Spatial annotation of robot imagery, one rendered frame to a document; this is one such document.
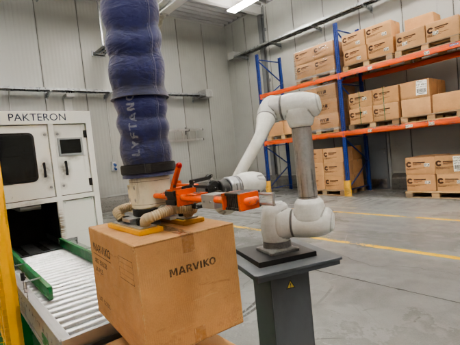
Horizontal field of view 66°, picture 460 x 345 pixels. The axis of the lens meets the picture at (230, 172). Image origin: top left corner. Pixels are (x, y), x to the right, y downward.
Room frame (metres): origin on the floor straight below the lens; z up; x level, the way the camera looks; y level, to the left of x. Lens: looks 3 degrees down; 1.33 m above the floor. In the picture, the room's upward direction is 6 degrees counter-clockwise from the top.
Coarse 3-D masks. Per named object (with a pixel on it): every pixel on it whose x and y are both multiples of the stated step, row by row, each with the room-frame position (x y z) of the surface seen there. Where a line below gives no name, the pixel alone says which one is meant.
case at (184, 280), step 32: (160, 224) 1.50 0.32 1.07; (192, 224) 1.42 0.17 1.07; (224, 224) 1.35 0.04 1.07; (96, 256) 1.56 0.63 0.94; (128, 256) 1.20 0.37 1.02; (160, 256) 1.19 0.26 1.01; (192, 256) 1.26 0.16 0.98; (224, 256) 1.33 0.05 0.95; (96, 288) 1.62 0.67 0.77; (128, 288) 1.23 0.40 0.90; (160, 288) 1.18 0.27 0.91; (192, 288) 1.25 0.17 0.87; (224, 288) 1.32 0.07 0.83; (128, 320) 1.27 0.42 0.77; (160, 320) 1.17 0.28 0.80; (192, 320) 1.24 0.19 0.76; (224, 320) 1.31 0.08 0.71
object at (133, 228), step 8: (128, 216) 1.50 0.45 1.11; (112, 224) 1.51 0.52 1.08; (120, 224) 1.46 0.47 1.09; (128, 224) 1.44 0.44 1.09; (136, 224) 1.39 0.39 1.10; (152, 224) 1.38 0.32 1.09; (128, 232) 1.37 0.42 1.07; (136, 232) 1.30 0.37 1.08; (144, 232) 1.30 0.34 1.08; (152, 232) 1.31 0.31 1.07
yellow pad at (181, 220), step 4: (180, 216) 1.49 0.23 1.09; (192, 216) 1.46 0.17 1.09; (196, 216) 1.47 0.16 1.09; (200, 216) 1.47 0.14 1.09; (160, 220) 1.56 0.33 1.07; (164, 220) 1.53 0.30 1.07; (168, 220) 1.50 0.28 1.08; (172, 220) 1.47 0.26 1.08; (176, 220) 1.45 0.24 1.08; (180, 220) 1.43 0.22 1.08; (184, 220) 1.41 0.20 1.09; (188, 220) 1.42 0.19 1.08; (192, 220) 1.43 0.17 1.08; (196, 220) 1.44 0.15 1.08; (200, 220) 1.45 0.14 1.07; (176, 224) 1.45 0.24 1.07; (180, 224) 1.42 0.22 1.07; (184, 224) 1.40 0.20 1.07; (188, 224) 1.41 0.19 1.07
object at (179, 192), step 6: (168, 192) 1.28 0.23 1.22; (174, 192) 1.25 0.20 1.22; (180, 192) 1.26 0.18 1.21; (186, 192) 1.28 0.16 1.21; (192, 192) 1.29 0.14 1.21; (168, 198) 1.30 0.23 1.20; (174, 198) 1.27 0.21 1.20; (168, 204) 1.29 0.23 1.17; (174, 204) 1.26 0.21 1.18; (180, 204) 1.26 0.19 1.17; (186, 204) 1.27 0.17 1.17
